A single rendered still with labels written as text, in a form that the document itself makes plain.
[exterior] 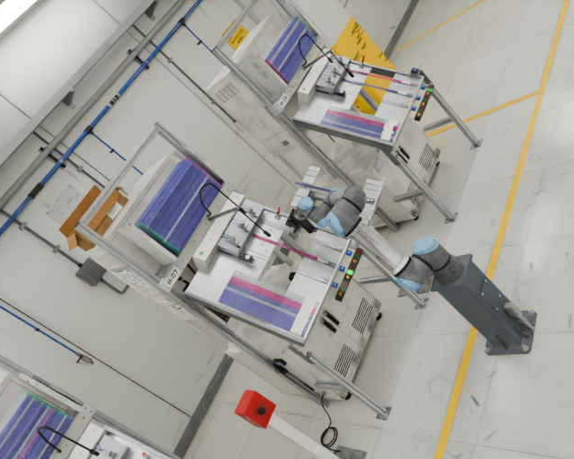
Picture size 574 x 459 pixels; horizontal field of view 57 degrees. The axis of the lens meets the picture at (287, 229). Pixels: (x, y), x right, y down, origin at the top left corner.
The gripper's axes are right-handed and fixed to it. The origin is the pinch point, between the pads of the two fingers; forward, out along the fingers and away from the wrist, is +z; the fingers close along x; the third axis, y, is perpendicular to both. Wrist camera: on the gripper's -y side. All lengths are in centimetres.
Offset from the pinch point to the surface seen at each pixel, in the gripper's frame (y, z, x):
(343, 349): -60, 44, 34
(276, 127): 46, 31, -85
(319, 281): -24.5, -4.9, 23.5
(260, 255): 11.5, 4.6, 21.5
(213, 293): 24, 8, 53
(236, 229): 30.7, 3.4, 14.2
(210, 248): 37.9, 3.3, 32.3
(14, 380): 85, 6, 137
